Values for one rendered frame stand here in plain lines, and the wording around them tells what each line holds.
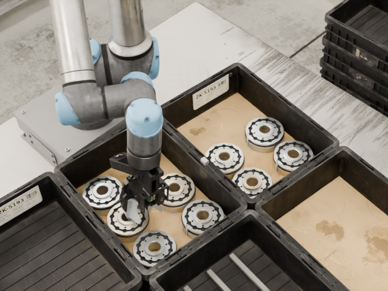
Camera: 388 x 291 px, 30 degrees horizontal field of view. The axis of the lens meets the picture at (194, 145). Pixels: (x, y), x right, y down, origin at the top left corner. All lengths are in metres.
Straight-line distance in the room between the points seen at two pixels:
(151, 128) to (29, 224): 0.48
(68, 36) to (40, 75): 1.85
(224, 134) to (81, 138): 0.40
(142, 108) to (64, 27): 0.26
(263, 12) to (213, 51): 1.30
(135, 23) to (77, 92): 0.32
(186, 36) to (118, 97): 0.90
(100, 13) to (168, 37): 1.32
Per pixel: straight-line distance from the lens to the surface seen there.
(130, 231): 1.74
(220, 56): 2.37
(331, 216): 1.80
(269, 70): 2.32
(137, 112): 1.50
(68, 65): 1.61
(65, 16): 1.62
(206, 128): 1.97
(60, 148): 2.01
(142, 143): 1.53
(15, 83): 3.45
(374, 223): 1.80
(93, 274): 1.73
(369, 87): 2.76
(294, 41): 3.51
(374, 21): 2.88
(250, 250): 1.73
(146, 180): 1.61
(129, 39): 1.87
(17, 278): 1.76
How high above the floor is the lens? 2.28
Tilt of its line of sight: 49 degrees down
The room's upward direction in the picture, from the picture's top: 4 degrees counter-clockwise
